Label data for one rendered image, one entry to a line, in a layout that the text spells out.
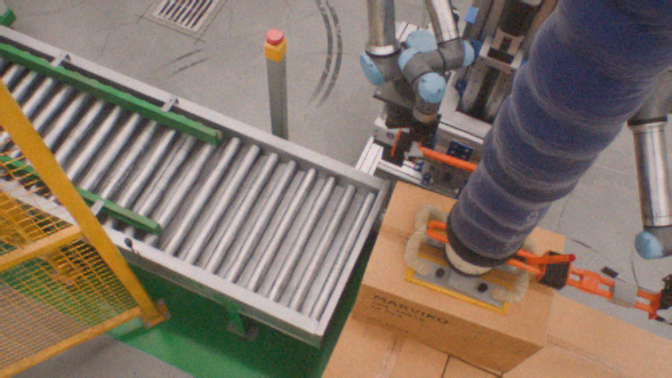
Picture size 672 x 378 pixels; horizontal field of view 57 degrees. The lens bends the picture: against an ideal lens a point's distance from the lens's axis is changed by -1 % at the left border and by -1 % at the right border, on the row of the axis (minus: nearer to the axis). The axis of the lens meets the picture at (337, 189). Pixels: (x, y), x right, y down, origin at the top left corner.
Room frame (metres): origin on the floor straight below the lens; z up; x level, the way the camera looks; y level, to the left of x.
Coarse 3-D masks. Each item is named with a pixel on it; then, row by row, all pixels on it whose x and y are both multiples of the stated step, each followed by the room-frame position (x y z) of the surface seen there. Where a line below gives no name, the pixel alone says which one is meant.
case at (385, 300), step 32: (416, 192) 1.02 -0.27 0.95; (384, 224) 0.88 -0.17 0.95; (384, 256) 0.77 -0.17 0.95; (384, 288) 0.66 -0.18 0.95; (416, 288) 0.67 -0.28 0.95; (544, 288) 0.72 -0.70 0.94; (384, 320) 0.64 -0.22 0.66; (416, 320) 0.62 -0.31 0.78; (448, 320) 0.60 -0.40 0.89; (480, 320) 0.59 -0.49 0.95; (512, 320) 0.60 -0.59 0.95; (544, 320) 0.61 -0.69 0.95; (448, 352) 0.58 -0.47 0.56; (480, 352) 0.56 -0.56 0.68; (512, 352) 0.54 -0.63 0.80
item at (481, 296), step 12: (432, 264) 0.75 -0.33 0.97; (444, 264) 0.76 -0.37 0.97; (408, 276) 0.70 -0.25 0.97; (420, 276) 0.70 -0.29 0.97; (432, 276) 0.71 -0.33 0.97; (444, 276) 0.71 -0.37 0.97; (432, 288) 0.67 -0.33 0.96; (444, 288) 0.67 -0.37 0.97; (456, 288) 0.68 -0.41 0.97; (480, 288) 0.68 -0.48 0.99; (492, 288) 0.69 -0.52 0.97; (504, 288) 0.70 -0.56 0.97; (468, 300) 0.64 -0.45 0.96; (480, 300) 0.65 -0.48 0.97; (492, 300) 0.65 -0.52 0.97; (504, 312) 0.62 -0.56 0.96
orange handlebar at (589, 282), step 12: (432, 156) 1.09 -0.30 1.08; (444, 156) 1.09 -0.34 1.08; (468, 168) 1.06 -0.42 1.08; (432, 228) 0.83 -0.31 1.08; (444, 228) 0.83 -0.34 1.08; (444, 240) 0.79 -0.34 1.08; (516, 252) 0.78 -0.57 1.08; (528, 252) 0.78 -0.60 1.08; (516, 264) 0.74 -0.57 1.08; (528, 264) 0.74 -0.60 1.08; (588, 276) 0.72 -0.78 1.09; (600, 276) 0.73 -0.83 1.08; (588, 288) 0.68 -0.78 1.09
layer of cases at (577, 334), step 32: (352, 320) 0.66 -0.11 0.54; (576, 320) 0.76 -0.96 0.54; (608, 320) 0.77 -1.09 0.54; (352, 352) 0.54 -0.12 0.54; (384, 352) 0.55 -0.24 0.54; (416, 352) 0.57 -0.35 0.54; (544, 352) 0.62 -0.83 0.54; (576, 352) 0.63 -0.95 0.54; (608, 352) 0.65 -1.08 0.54; (640, 352) 0.66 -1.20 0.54
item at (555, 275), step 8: (544, 264) 0.74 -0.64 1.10; (552, 264) 0.74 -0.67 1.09; (560, 264) 0.75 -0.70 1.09; (568, 264) 0.75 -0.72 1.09; (544, 272) 0.71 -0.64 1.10; (552, 272) 0.72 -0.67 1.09; (560, 272) 0.72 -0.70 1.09; (568, 272) 0.72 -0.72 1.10; (536, 280) 0.70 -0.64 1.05; (544, 280) 0.69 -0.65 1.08; (552, 280) 0.69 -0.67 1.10; (560, 280) 0.70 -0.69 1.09; (568, 280) 0.69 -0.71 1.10; (560, 288) 0.68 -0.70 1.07
